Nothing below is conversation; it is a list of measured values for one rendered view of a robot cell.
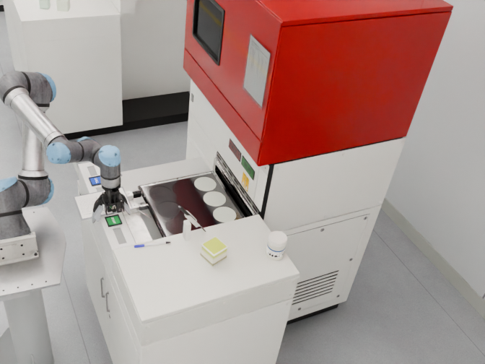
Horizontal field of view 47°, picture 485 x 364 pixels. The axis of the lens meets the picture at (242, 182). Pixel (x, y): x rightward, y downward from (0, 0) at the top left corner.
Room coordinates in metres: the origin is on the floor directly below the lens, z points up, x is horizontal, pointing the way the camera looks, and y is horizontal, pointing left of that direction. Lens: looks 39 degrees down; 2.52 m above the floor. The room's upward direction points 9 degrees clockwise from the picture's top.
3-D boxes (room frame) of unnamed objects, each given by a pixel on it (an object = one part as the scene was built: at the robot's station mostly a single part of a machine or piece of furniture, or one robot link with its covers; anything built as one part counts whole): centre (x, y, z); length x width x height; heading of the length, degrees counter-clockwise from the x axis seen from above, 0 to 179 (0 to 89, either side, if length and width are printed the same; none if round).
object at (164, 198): (1.80, 0.20, 0.90); 0.34 x 0.34 x 0.01; 31
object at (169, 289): (1.42, 0.09, 0.89); 0.62 x 0.35 x 0.14; 121
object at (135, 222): (1.65, 0.42, 0.87); 0.36 x 0.08 x 0.03; 31
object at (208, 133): (2.09, 0.11, 1.02); 0.82 x 0.03 x 0.40; 31
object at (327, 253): (2.26, -0.18, 0.41); 0.82 x 0.71 x 0.82; 31
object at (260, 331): (1.68, 0.25, 0.41); 0.97 x 0.64 x 0.82; 31
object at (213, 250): (1.45, 0.07, 1.00); 0.07 x 0.07 x 0.07; 49
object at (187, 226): (1.54, 0.17, 1.03); 0.06 x 0.04 x 0.13; 121
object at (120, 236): (1.67, 0.55, 0.89); 0.55 x 0.09 x 0.14; 31
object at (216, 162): (1.93, 0.03, 0.89); 0.44 x 0.02 x 0.10; 31
